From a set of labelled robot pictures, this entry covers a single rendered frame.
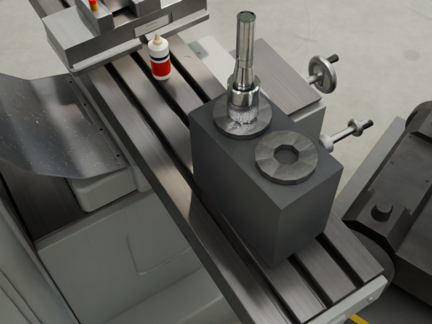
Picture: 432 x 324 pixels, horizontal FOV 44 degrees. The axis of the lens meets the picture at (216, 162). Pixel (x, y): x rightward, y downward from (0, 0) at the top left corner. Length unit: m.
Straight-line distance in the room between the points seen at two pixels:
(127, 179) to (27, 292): 0.32
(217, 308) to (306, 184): 0.98
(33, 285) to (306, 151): 0.69
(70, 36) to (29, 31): 1.71
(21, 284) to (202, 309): 0.64
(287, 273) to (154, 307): 0.83
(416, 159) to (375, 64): 1.16
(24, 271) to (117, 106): 0.38
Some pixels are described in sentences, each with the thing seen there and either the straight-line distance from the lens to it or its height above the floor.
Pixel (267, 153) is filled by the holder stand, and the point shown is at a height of 1.14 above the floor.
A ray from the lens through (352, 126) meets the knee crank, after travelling 1.63.
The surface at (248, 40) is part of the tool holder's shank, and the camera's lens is 0.69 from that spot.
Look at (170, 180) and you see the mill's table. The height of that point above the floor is 0.94.
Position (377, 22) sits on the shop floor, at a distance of 2.86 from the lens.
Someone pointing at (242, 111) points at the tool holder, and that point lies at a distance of 0.77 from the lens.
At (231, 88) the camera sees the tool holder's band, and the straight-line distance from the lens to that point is 0.75.
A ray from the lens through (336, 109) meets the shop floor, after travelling 2.39.
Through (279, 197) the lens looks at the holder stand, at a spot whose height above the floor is 1.12.
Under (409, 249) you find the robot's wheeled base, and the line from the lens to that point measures 1.39.
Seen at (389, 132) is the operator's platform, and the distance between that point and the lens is 1.82.
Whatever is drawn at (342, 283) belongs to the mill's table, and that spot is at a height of 0.94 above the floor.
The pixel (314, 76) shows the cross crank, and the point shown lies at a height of 0.65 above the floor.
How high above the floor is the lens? 1.74
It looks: 54 degrees down
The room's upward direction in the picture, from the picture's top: 1 degrees counter-clockwise
